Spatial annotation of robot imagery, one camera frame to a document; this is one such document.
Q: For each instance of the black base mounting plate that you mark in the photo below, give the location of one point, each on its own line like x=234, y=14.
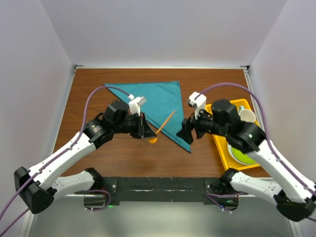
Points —
x=158, y=189

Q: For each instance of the yellow plastic tray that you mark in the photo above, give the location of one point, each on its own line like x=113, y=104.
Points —
x=222, y=146

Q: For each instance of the orange plastic spoon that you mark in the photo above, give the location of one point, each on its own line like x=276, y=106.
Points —
x=154, y=139

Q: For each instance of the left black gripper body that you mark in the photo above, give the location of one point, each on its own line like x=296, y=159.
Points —
x=134, y=125

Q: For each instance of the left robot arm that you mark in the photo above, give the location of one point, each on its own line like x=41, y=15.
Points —
x=41, y=184

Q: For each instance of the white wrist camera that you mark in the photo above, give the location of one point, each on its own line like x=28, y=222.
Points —
x=135, y=104
x=197, y=101

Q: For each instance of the aluminium frame rail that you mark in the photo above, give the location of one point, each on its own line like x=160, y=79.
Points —
x=85, y=195

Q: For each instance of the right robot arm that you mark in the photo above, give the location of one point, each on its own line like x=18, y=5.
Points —
x=291, y=193

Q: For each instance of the green plate white rim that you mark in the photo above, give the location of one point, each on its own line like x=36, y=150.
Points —
x=240, y=157

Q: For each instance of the white mug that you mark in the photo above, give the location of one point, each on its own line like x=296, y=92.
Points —
x=246, y=114

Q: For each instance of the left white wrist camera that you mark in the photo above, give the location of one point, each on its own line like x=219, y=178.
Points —
x=135, y=104

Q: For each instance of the teal cloth napkin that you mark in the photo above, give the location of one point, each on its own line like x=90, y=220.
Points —
x=162, y=99

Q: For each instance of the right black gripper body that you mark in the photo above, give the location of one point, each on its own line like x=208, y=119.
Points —
x=204, y=123

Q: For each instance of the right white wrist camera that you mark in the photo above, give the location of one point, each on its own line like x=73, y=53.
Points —
x=197, y=101

